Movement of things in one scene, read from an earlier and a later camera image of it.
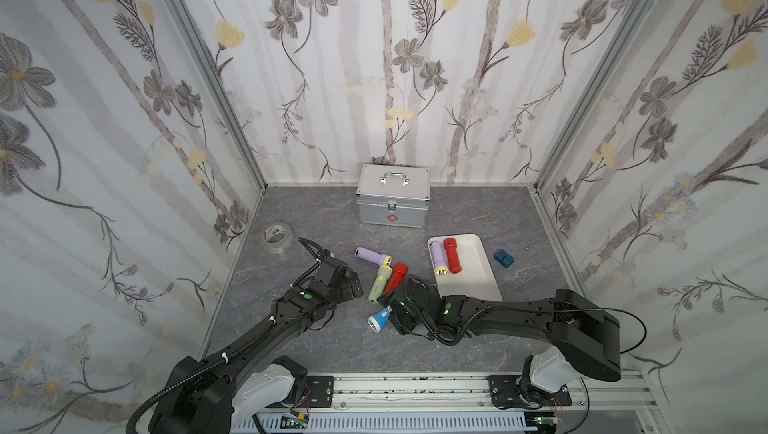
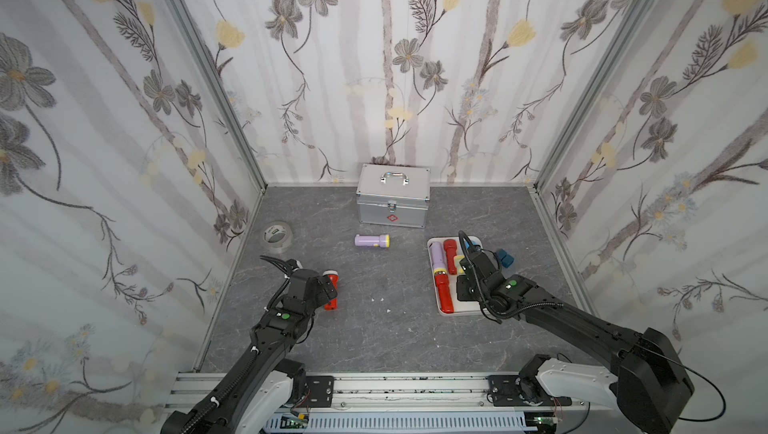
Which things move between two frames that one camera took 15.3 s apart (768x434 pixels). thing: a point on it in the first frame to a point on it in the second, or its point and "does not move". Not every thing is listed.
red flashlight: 400,271 to 444,296
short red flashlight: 450,245 does not move
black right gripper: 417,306 to 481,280
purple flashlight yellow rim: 374,257 to 381,241
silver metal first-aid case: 394,195 does not move
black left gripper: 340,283 to 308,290
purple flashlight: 438,254 does not move
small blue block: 506,260 does not move
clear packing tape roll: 277,234 does not move
